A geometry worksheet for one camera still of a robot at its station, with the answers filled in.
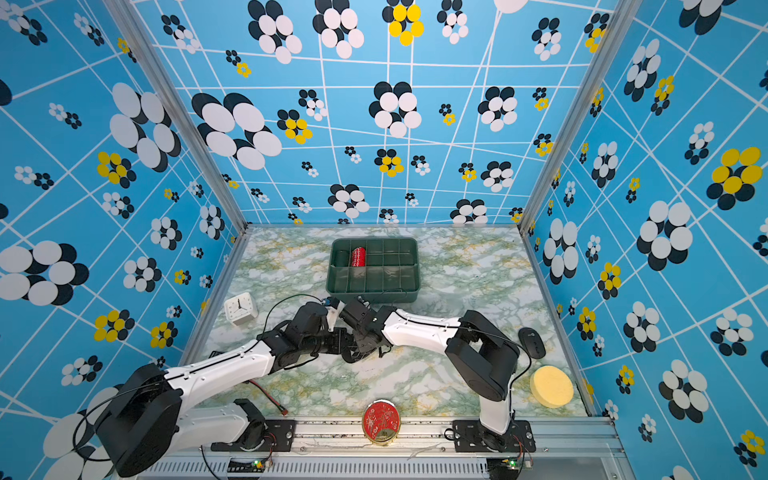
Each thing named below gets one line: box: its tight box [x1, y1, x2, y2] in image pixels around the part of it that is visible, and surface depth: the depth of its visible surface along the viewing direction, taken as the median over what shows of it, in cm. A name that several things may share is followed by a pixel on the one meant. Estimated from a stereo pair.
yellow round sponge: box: [530, 365, 575, 409], surface depth 79 cm
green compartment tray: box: [326, 237, 421, 304], surface depth 107 cm
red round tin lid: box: [362, 399, 401, 445], surface depth 75 cm
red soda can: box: [351, 246, 367, 267], surface depth 106 cm
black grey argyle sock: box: [320, 327, 359, 363], surface depth 75 cm
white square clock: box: [224, 292, 258, 326], surface depth 96 cm
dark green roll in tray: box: [335, 249, 349, 267], surface depth 105 cm
